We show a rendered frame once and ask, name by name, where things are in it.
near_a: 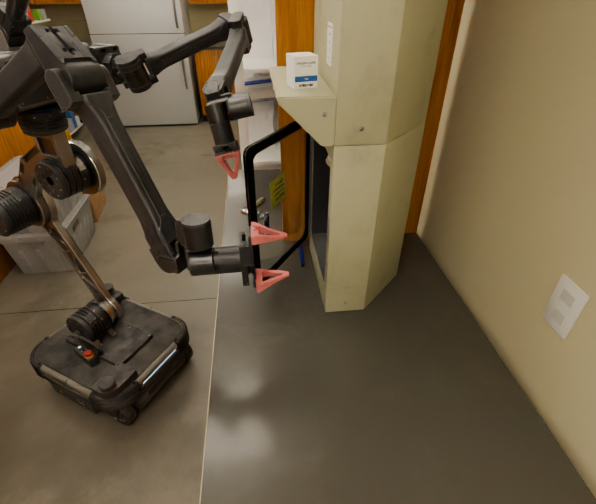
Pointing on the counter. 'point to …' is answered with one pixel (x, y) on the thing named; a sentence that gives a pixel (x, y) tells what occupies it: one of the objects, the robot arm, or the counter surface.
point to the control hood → (307, 106)
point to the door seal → (255, 192)
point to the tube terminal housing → (373, 135)
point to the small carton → (302, 70)
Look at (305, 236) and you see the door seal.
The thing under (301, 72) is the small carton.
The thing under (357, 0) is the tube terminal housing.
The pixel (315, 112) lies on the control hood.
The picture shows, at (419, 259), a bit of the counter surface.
